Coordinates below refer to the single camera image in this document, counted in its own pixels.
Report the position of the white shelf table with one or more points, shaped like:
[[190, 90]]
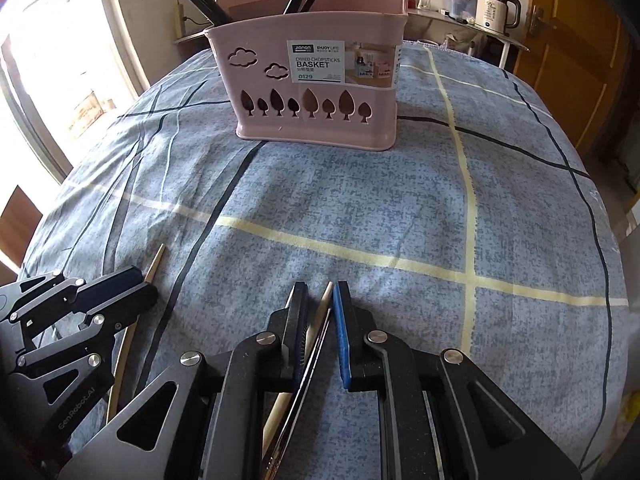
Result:
[[450, 19]]

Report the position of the blue checked bedsheet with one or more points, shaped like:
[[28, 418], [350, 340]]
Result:
[[400, 210]]

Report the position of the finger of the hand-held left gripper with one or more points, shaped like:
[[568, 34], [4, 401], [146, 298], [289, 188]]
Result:
[[135, 300], [117, 280]]

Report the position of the wooden chopstick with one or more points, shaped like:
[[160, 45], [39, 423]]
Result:
[[320, 310], [155, 265]]

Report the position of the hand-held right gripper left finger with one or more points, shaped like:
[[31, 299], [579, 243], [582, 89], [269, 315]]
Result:
[[301, 340]]

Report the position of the brown wooden panel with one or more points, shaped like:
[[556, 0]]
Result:
[[17, 230]]

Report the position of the water filter pitcher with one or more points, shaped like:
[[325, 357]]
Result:
[[457, 2]]

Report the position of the window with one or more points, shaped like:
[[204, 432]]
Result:
[[50, 50]]

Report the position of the pink plastic chopstick basket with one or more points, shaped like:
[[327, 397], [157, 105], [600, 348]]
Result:
[[320, 125]]

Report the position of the wooden door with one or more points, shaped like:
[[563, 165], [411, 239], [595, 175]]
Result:
[[585, 50]]

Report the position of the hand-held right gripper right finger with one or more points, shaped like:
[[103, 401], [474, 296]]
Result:
[[342, 340]]

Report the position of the white electric kettle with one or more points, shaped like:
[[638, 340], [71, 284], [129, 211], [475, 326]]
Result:
[[492, 10]]

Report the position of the beige wall socket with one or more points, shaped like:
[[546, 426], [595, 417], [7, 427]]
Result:
[[180, 19]]

